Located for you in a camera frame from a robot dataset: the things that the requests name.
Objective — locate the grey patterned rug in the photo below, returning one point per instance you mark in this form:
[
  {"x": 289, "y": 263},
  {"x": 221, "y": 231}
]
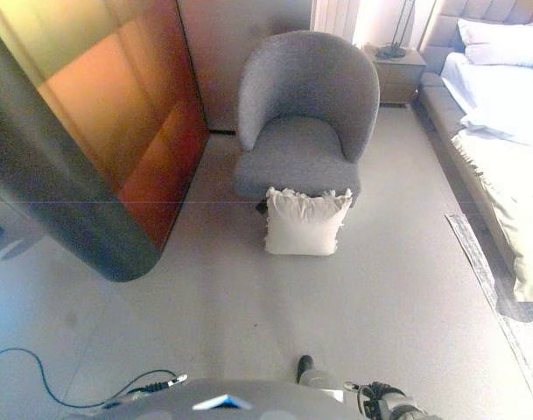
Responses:
[{"x": 511, "y": 315}]

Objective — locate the white fringed cushion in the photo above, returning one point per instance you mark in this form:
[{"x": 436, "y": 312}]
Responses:
[{"x": 301, "y": 227}]

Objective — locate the white bed pillow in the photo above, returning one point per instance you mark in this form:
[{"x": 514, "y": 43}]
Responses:
[{"x": 502, "y": 44}]

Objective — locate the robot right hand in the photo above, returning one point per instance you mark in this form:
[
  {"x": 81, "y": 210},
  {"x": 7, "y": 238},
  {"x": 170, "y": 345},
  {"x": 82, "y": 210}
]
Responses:
[{"x": 375, "y": 391}]

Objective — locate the grey robot torso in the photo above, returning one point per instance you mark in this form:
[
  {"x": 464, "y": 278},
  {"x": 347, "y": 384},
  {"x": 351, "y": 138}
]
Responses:
[{"x": 257, "y": 404}]

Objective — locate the bed with white linen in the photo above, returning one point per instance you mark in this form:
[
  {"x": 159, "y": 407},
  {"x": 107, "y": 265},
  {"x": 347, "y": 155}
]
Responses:
[{"x": 441, "y": 109}]

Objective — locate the white ribbed radiator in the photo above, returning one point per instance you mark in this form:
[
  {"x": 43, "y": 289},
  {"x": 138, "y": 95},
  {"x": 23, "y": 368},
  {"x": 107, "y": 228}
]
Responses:
[{"x": 334, "y": 19}]

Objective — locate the grey fabric armchair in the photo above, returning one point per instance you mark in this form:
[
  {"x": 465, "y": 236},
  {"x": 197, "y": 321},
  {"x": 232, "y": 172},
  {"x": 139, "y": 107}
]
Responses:
[{"x": 301, "y": 153}]

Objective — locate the brown wooden wardrobe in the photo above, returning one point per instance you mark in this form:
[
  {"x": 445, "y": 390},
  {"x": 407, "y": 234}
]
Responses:
[{"x": 95, "y": 131}]

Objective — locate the black table lamp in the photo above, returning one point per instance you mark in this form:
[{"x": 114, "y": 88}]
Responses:
[{"x": 390, "y": 52}]

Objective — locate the beige bedside table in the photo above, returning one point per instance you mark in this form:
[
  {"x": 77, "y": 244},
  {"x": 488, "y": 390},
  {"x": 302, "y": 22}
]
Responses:
[{"x": 397, "y": 81}]

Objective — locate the white bed sheet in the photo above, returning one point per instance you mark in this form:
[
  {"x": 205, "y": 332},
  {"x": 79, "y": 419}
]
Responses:
[{"x": 502, "y": 100}]

